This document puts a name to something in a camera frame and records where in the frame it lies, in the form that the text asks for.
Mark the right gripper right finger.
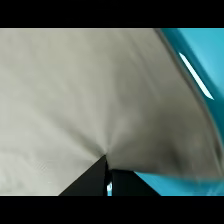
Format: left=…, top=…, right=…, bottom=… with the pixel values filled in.
left=111, top=169, right=162, bottom=197

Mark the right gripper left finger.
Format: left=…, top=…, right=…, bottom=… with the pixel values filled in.
left=58, top=154, right=109, bottom=197

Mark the light grey garment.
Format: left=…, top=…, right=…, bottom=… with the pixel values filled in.
left=0, top=28, right=224, bottom=197

